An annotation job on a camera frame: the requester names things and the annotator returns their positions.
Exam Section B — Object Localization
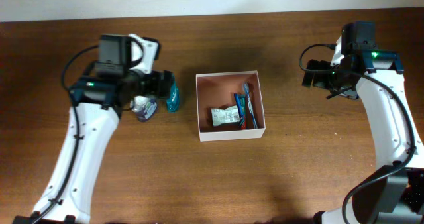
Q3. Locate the pink cardboard box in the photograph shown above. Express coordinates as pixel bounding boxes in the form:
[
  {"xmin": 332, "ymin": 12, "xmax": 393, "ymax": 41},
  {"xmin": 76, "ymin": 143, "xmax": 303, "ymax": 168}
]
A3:
[{"xmin": 195, "ymin": 71, "xmax": 266, "ymax": 142}]

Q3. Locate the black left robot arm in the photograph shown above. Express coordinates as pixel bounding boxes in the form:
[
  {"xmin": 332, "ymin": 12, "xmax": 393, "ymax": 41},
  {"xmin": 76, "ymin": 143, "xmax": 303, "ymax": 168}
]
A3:
[{"xmin": 13, "ymin": 34, "xmax": 176, "ymax": 224}]

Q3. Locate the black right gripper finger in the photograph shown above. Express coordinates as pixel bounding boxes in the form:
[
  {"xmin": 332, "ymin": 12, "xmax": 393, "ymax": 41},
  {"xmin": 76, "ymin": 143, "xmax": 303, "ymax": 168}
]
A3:
[
  {"xmin": 313, "ymin": 60, "xmax": 331, "ymax": 88},
  {"xmin": 302, "ymin": 60, "xmax": 319, "ymax": 87}
]

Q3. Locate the blue razor handle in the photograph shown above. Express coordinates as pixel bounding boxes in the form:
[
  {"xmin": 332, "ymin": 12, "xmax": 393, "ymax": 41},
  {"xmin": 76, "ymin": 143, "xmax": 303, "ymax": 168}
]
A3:
[{"xmin": 234, "ymin": 93, "xmax": 244, "ymax": 129}]

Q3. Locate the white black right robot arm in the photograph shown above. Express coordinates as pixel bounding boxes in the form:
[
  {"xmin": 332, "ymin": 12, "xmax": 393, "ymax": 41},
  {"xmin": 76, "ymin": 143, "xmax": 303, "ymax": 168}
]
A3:
[{"xmin": 300, "ymin": 21, "xmax": 423, "ymax": 223}]

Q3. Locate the green white soap packet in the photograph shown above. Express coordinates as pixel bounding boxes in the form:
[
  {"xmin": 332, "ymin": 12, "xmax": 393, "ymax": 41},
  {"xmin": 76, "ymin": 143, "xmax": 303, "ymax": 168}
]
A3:
[{"xmin": 211, "ymin": 105, "xmax": 240, "ymax": 127}]

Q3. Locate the clear hand soap pump bottle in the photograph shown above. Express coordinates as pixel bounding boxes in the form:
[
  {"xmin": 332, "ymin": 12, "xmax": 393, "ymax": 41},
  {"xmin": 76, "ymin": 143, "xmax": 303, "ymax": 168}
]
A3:
[{"xmin": 130, "ymin": 96, "xmax": 158, "ymax": 122}]

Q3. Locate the blue white capped toothbrush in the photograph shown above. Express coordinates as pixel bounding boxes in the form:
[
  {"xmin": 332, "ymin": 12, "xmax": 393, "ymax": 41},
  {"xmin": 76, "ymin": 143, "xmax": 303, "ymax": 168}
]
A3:
[{"xmin": 242, "ymin": 83, "xmax": 258, "ymax": 129}]

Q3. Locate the teal mouthwash bottle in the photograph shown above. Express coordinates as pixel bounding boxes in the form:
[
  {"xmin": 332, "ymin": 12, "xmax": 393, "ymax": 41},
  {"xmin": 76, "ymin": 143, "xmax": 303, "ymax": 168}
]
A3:
[{"xmin": 166, "ymin": 80, "xmax": 180, "ymax": 113}]

